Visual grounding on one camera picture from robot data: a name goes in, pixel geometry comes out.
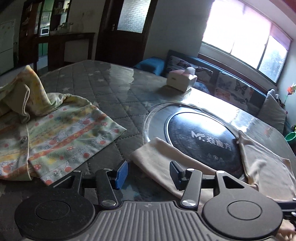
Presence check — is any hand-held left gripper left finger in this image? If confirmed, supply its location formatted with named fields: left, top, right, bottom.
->
left=53, top=161, right=129, bottom=209

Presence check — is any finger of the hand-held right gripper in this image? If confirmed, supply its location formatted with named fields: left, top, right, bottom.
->
left=277, top=199, right=296, bottom=224

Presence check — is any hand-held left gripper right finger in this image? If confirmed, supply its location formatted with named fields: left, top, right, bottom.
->
left=169, top=161, right=258, bottom=209

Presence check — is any beige garment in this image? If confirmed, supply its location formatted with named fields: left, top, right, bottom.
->
left=129, top=131, right=296, bottom=241

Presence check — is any floral printed shirt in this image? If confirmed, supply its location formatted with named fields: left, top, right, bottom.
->
left=0, top=94, right=127, bottom=186

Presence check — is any round black induction cooktop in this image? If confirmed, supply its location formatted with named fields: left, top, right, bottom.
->
left=165, top=112, right=246, bottom=181

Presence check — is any green plastic basin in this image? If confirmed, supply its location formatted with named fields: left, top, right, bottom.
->
left=285, top=132, right=296, bottom=146

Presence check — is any grey pillow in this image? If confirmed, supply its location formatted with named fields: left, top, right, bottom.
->
left=257, top=89, right=287, bottom=134

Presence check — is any white tissue box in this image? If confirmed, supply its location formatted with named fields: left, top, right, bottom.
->
left=167, top=67, right=198, bottom=92

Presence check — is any butterfly print cushion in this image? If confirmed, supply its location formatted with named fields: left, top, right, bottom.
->
left=214, top=72, right=255, bottom=112
left=166, top=56, right=213, bottom=93

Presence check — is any blue pillow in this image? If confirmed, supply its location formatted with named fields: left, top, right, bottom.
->
left=134, top=57, right=166, bottom=76

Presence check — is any blue sofa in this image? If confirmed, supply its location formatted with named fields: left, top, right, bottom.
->
left=134, top=49, right=296, bottom=139

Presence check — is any colourful pinwheel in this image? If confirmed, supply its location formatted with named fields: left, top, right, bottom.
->
left=284, top=84, right=296, bottom=107

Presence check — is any yellow printed garment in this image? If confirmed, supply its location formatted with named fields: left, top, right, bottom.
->
left=0, top=65, right=67, bottom=124

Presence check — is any dark wooden door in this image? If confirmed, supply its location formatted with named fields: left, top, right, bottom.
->
left=95, top=0, right=158, bottom=68

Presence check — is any dark wooden sideboard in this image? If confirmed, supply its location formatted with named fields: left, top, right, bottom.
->
left=34, top=32, right=96, bottom=72

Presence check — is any window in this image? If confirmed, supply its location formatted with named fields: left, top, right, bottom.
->
left=201, top=0, right=292, bottom=84

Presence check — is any dark wooden display cabinet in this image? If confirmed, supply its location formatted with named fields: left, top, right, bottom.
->
left=18, top=0, right=71, bottom=67

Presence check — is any white refrigerator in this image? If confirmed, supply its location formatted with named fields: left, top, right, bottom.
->
left=0, top=20, right=16, bottom=75

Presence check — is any grey marble ring plate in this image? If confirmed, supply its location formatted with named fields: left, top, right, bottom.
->
left=143, top=102, right=246, bottom=149

